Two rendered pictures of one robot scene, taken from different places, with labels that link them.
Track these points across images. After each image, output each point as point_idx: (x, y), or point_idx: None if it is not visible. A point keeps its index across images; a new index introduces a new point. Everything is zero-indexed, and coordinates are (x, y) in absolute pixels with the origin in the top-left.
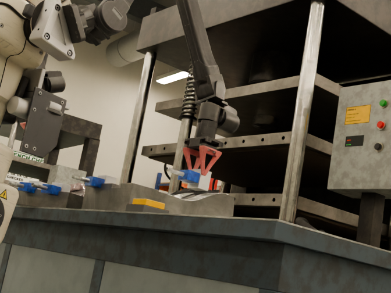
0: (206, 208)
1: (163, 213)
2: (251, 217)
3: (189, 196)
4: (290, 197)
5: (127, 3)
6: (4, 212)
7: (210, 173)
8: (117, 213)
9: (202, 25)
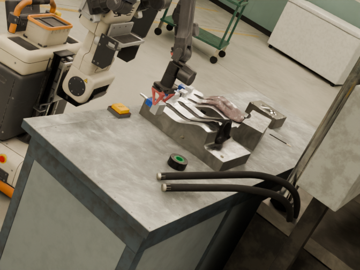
0: (185, 130)
1: (89, 110)
2: (37, 117)
3: (201, 121)
4: (298, 162)
5: None
6: (85, 88)
7: (158, 105)
8: None
9: (188, 8)
